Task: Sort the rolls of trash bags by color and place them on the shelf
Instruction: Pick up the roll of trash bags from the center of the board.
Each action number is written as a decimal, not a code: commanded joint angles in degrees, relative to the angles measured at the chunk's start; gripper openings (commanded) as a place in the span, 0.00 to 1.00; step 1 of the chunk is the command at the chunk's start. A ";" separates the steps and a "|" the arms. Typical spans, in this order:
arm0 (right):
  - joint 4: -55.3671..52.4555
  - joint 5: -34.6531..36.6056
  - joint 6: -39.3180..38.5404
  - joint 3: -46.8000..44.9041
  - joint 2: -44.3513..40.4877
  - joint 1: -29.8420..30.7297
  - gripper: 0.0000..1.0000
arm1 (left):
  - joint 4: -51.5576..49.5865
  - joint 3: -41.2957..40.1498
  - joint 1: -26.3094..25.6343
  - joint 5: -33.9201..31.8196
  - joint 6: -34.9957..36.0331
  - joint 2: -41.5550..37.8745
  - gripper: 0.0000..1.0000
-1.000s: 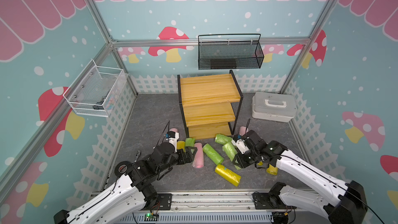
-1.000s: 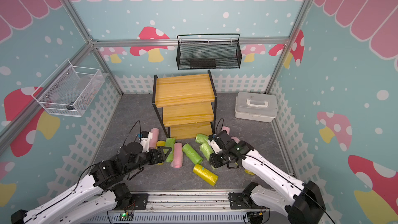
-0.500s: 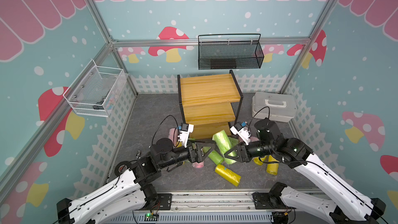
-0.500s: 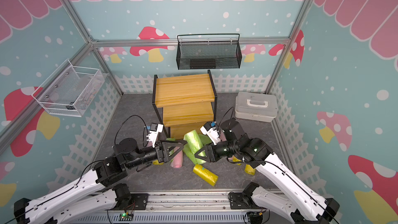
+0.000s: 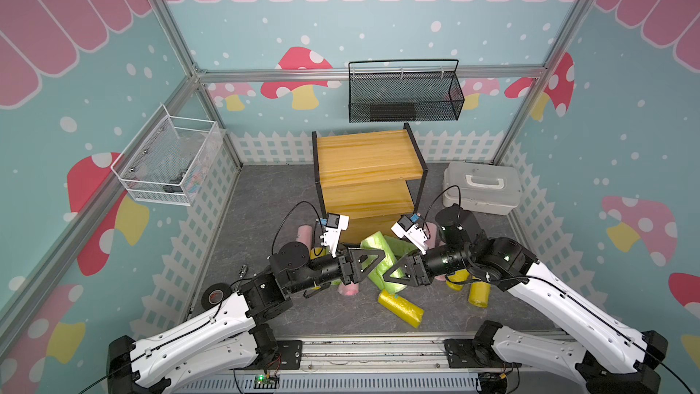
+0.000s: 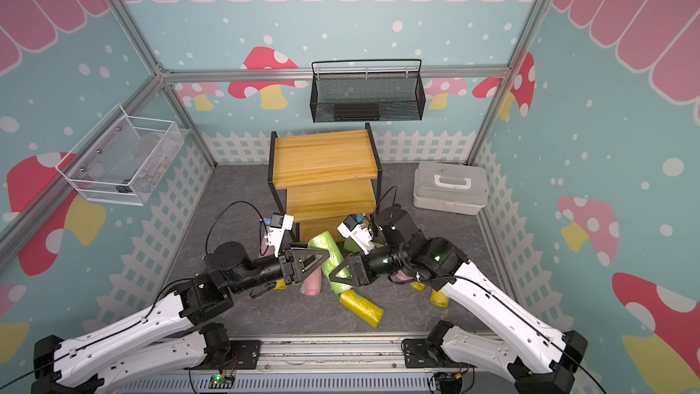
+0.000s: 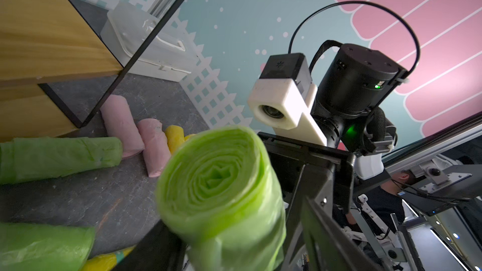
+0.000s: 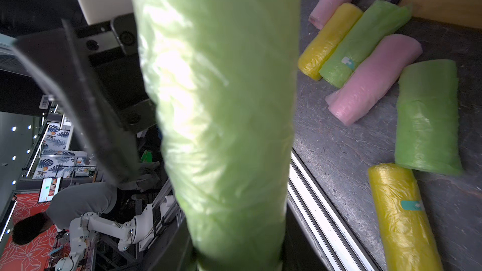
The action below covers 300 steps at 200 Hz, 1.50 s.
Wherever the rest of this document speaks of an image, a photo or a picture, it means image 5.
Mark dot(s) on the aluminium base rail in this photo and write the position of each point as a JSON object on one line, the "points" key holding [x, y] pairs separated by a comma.
{"points": [[412, 364]]}

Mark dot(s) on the green circuit board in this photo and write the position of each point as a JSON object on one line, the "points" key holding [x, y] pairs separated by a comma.
{"points": [[266, 382]]}

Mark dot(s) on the black tape roll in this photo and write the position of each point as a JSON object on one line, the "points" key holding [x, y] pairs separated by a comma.
{"points": [[214, 295]]}

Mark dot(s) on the wooden three-tier shelf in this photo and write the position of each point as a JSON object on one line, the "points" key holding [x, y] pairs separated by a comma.
{"points": [[372, 178]]}

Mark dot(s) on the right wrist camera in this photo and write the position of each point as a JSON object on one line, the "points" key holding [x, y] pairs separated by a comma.
{"points": [[408, 227]]}

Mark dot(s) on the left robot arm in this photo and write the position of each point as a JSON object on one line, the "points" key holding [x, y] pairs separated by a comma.
{"points": [[235, 333]]}

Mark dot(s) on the white wire mesh basket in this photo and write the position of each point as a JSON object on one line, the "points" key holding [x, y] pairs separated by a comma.
{"points": [[166, 147]]}

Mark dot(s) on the black wire mesh basket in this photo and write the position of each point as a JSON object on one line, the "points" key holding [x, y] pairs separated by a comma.
{"points": [[404, 90]]}

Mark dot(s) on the green roll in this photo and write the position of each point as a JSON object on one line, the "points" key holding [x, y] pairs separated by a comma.
{"points": [[394, 250]]}

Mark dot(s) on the yellow roll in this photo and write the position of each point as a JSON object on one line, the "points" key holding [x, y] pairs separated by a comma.
{"points": [[402, 308], [458, 280], [317, 252], [479, 295]]}

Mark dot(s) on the white plastic storage box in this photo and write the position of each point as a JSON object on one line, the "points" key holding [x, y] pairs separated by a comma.
{"points": [[482, 188]]}

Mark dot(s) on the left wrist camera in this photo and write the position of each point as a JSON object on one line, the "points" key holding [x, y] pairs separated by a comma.
{"points": [[333, 226]]}

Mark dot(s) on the black object in white basket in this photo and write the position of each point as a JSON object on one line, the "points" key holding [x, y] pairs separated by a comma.
{"points": [[174, 185]]}

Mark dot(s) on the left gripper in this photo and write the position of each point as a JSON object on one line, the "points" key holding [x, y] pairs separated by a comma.
{"points": [[349, 264]]}

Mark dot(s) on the pink roll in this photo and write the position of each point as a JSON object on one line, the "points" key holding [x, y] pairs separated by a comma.
{"points": [[432, 233], [349, 290], [305, 235]]}

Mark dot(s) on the yellow roll front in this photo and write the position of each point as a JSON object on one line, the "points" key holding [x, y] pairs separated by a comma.
{"points": [[402, 308]]}

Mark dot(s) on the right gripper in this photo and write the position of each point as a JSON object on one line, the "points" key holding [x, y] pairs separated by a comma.
{"points": [[420, 270]]}

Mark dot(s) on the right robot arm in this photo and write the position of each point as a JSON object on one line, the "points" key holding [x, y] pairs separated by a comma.
{"points": [[603, 355]]}

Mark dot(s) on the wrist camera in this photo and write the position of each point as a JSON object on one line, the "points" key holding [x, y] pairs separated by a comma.
{"points": [[333, 226], [408, 227]]}

